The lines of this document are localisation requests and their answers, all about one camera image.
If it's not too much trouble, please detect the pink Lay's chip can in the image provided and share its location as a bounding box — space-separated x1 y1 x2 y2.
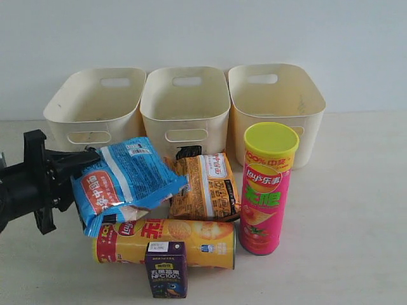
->
239 122 300 255

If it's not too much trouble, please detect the purple juice carton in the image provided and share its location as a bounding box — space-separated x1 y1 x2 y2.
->
144 241 188 299

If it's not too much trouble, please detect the right cream bin, circle mark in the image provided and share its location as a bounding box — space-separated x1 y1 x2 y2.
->
228 64 326 169

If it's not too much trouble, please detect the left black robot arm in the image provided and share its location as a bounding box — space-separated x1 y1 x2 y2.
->
1 130 100 234

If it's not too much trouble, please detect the orange snack bag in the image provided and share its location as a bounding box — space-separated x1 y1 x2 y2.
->
169 152 241 222

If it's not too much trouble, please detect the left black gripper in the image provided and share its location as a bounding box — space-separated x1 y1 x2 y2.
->
12 130 100 234

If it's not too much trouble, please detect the blue snack bag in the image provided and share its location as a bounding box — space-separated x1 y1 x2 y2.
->
71 137 188 238

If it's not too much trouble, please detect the left cream bin, triangle mark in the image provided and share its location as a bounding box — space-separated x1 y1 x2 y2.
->
43 67 147 151

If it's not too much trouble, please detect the yellow Lay's chip can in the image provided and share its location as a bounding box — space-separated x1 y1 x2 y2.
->
92 219 236 269

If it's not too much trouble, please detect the middle cream bin, square mark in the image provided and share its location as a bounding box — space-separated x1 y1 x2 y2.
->
140 67 231 163

